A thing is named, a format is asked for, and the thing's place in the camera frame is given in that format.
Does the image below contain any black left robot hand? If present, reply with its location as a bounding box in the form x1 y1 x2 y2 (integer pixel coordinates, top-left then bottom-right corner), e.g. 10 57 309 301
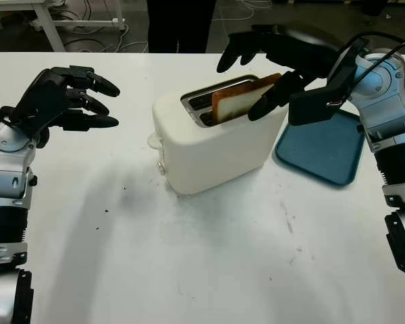
9 65 121 149

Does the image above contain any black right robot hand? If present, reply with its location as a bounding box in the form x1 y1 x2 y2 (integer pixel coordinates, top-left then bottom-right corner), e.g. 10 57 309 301
216 24 342 122

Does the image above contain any slice of toast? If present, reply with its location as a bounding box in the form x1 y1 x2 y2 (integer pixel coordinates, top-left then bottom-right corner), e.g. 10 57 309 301
211 72 283 124

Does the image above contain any person in black trousers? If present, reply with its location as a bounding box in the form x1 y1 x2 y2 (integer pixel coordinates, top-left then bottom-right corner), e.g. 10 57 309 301
146 0 215 54

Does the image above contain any cream two-slot toaster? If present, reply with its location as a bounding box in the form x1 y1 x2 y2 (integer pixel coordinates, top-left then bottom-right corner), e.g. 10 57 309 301
147 74 290 196

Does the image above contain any blue plastic tray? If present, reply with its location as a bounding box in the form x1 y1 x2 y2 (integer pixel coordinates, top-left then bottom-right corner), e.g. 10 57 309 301
272 109 365 189

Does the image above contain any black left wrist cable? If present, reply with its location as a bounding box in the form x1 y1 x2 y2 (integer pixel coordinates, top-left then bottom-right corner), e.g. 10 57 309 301
0 104 18 128

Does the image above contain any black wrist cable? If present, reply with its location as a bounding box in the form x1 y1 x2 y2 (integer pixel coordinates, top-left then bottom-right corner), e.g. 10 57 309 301
0 104 18 128
349 31 405 88

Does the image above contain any dark coiled floor cable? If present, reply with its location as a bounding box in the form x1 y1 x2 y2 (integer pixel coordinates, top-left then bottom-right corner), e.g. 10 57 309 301
62 32 128 54

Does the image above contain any white desk frame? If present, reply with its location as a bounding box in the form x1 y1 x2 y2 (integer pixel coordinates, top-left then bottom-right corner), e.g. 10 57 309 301
0 0 128 53

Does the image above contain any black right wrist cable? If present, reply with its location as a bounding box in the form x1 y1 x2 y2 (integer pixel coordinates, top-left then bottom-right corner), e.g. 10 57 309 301
349 31 405 88

